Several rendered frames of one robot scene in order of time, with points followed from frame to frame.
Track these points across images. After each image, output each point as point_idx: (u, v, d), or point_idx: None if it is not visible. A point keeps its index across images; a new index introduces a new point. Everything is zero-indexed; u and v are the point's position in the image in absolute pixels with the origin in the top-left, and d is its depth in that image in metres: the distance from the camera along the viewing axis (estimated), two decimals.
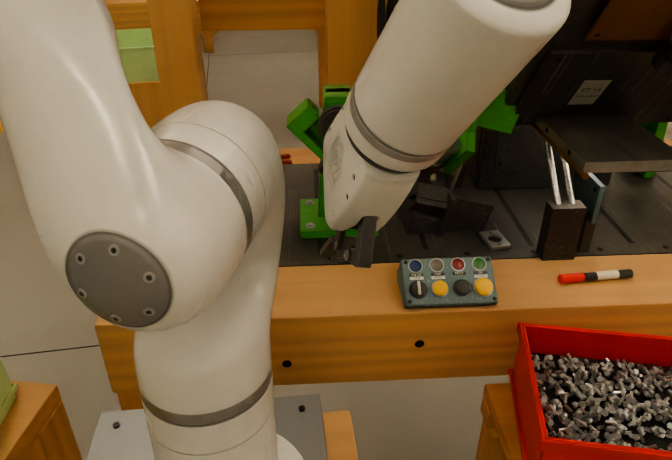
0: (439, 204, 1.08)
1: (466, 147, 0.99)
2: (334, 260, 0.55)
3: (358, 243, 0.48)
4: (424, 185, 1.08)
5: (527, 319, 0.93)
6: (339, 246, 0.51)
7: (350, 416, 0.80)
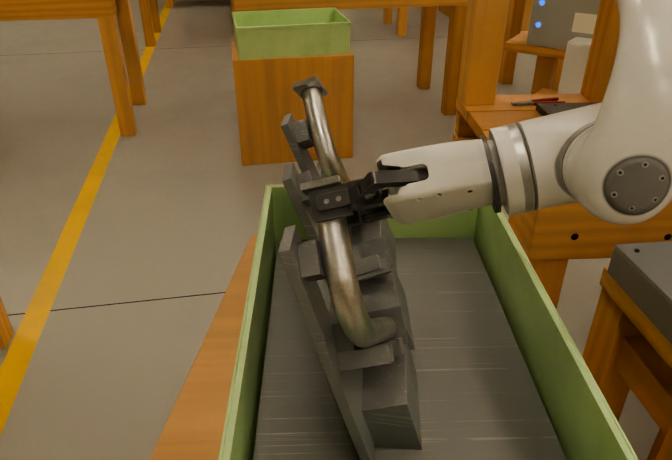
0: None
1: None
2: (318, 198, 0.55)
3: (388, 172, 0.51)
4: None
5: None
6: (354, 182, 0.54)
7: None
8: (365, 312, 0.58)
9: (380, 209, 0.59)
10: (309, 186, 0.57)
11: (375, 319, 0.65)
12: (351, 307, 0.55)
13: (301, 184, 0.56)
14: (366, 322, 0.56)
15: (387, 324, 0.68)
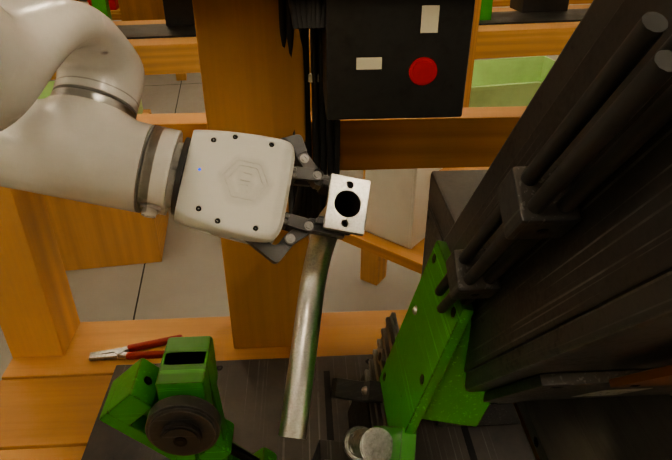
0: None
1: None
2: None
3: None
4: None
5: None
6: (316, 169, 0.56)
7: None
8: (308, 264, 0.66)
9: (291, 231, 0.56)
10: (363, 194, 0.56)
11: (301, 331, 0.64)
12: None
13: (369, 184, 0.56)
14: (307, 252, 0.67)
15: (290, 360, 0.64)
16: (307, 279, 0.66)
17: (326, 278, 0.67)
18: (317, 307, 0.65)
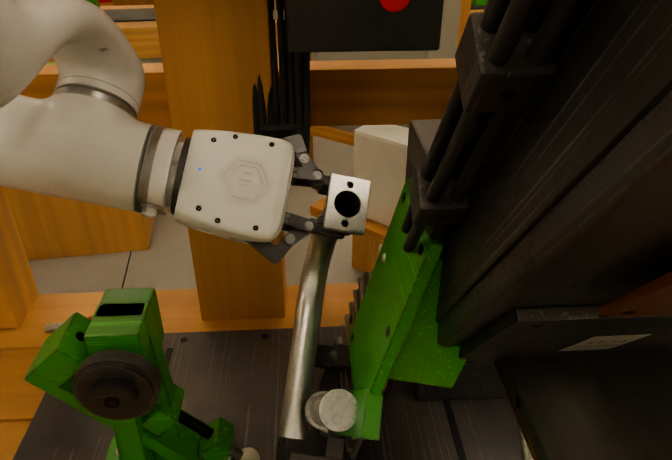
0: None
1: (362, 430, 0.51)
2: None
3: None
4: None
5: None
6: (316, 169, 0.56)
7: None
8: (308, 264, 0.66)
9: (291, 231, 0.56)
10: (363, 194, 0.56)
11: (301, 331, 0.64)
12: None
13: (369, 184, 0.56)
14: (307, 252, 0.67)
15: (290, 361, 0.63)
16: (307, 279, 0.66)
17: (326, 278, 0.67)
18: (317, 307, 0.65)
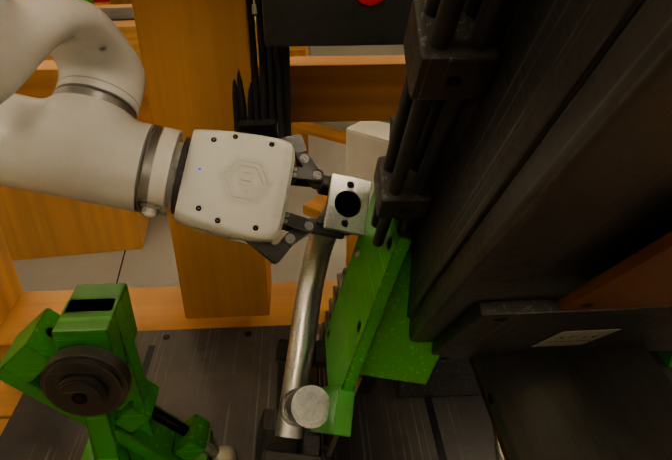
0: None
1: (333, 426, 0.51)
2: None
3: None
4: (276, 457, 0.59)
5: None
6: (316, 169, 0.56)
7: None
8: (306, 263, 0.66)
9: (291, 231, 0.56)
10: (363, 194, 0.56)
11: (299, 331, 0.64)
12: None
13: (369, 184, 0.56)
14: (305, 251, 0.67)
15: (287, 360, 0.63)
16: (305, 279, 0.66)
17: (324, 278, 0.67)
18: (315, 307, 0.65)
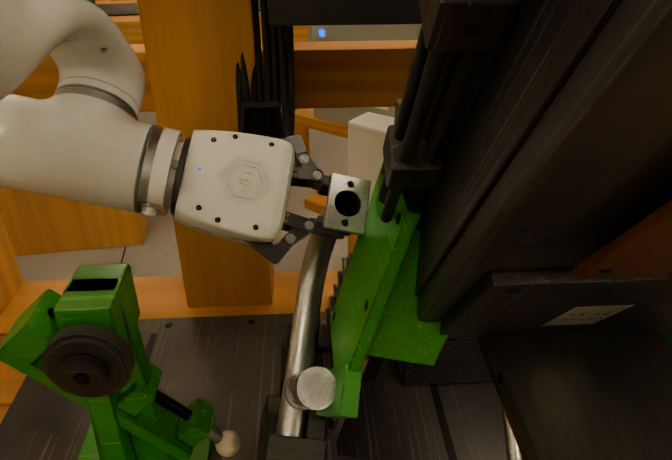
0: None
1: (340, 407, 0.50)
2: None
3: None
4: (281, 441, 0.58)
5: None
6: (315, 169, 0.57)
7: None
8: (306, 266, 0.66)
9: (291, 231, 0.56)
10: (363, 194, 0.56)
11: (299, 333, 0.64)
12: None
13: (369, 184, 0.56)
14: (305, 254, 0.67)
15: (287, 363, 0.63)
16: (305, 281, 0.66)
17: (324, 280, 0.66)
18: (315, 309, 0.65)
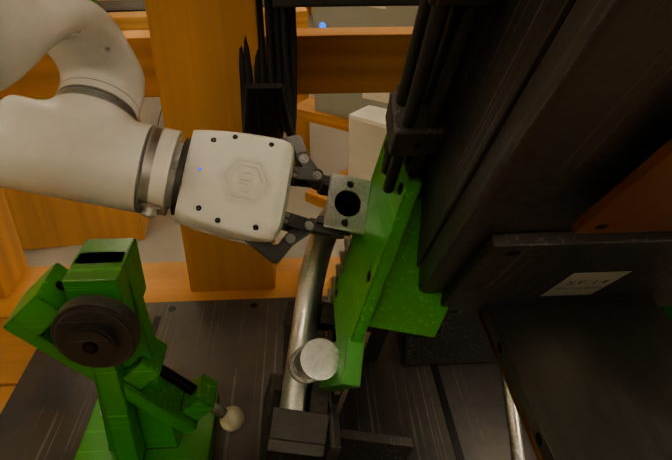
0: (310, 449, 0.59)
1: (343, 376, 0.51)
2: None
3: None
4: (284, 414, 0.59)
5: None
6: (315, 169, 0.57)
7: None
8: (306, 265, 0.66)
9: (291, 231, 0.56)
10: (363, 194, 0.56)
11: (299, 332, 0.64)
12: None
13: (369, 184, 0.56)
14: (305, 253, 0.67)
15: (287, 362, 0.63)
16: (305, 280, 0.66)
17: (324, 279, 0.66)
18: (315, 309, 0.65)
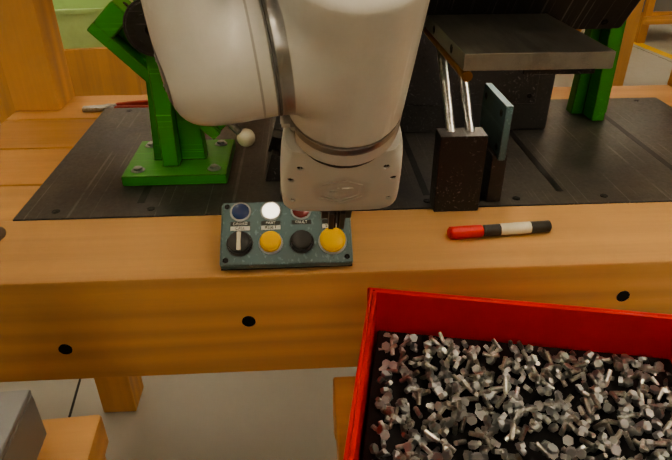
0: None
1: None
2: (350, 214, 0.58)
3: None
4: None
5: (397, 286, 0.66)
6: None
7: (99, 424, 0.53)
8: None
9: None
10: None
11: None
12: None
13: None
14: None
15: None
16: None
17: None
18: None
